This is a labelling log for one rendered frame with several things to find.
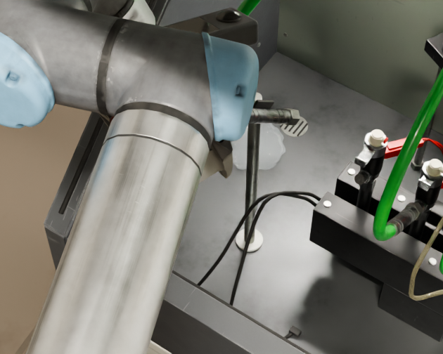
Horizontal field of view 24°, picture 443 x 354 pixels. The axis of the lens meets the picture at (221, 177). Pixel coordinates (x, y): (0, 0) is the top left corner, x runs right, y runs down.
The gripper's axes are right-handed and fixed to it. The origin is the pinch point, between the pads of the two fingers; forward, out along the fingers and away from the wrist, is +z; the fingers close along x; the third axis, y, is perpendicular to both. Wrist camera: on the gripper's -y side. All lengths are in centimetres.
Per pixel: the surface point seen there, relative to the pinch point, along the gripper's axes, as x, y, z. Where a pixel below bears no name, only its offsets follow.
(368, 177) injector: -5.9, -16.2, 24.7
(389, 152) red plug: -4.9, -19.8, 22.7
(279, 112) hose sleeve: -12.6, -12.2, 12.0
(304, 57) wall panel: -46, -33, 39
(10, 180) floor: -137, 15, 86
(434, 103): 11.9, -18.2, 2.0
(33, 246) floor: -118, 22, 91
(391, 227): 5.9, -10.7, 19.6
